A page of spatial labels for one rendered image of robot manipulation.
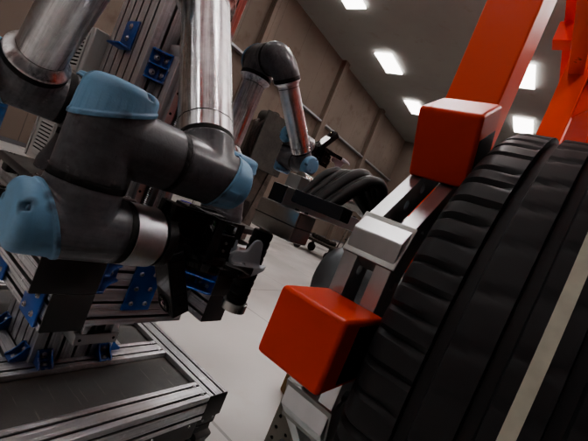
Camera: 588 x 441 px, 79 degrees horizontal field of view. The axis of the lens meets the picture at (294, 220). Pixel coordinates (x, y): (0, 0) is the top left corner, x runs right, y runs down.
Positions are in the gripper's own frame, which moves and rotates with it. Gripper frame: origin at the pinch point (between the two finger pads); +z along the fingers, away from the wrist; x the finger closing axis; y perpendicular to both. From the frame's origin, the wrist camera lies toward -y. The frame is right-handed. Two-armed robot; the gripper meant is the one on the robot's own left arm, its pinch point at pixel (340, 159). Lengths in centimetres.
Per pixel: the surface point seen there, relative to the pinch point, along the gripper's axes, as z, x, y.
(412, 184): -79, 98, 7
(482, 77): -18, 58, -38
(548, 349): -88, 120, 14
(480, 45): -19, 52, -47
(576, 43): 132, 6, -140
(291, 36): 436, -902, -319
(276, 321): -96, 104, 25
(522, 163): -81, 109, 1
